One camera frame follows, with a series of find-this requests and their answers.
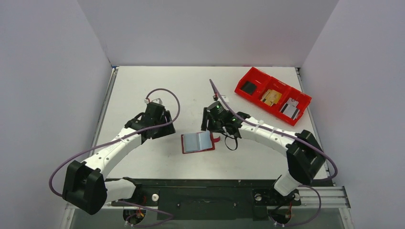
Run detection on black cards in bin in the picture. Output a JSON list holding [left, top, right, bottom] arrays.
[[241, 81, 257, 95]]

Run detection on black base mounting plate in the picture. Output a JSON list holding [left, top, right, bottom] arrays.
[[79, 178, 333, 221]]

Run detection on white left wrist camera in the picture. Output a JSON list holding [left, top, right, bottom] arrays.
[[149, 98, 163, 105]]

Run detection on red leather card holder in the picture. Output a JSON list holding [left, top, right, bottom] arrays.
[[181, 131, 221, 154]]

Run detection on silver cards in bin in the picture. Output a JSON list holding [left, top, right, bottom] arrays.
[[280, 98, 300, 120]]

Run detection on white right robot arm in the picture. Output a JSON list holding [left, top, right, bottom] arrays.
[[201, 101, 326, 197]]

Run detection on red three-compartment bin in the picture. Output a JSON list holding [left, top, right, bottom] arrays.
[[234, 67, 312, 126]]

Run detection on gold cards in bin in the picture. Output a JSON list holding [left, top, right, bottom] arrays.
[[261, 89, 282, 106]]

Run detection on aluminium front rail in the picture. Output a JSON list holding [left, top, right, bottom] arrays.
[[64, 186, 351, 210]]

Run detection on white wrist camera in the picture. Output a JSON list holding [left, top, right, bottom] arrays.
[[149, 98, 163, 105], [218, 95, 230, 103]]

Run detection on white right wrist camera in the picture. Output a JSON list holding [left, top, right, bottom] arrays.
[[218, 95, 230, 103]]

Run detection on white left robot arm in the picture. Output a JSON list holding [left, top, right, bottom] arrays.
[[62, 102, 176, 215]]

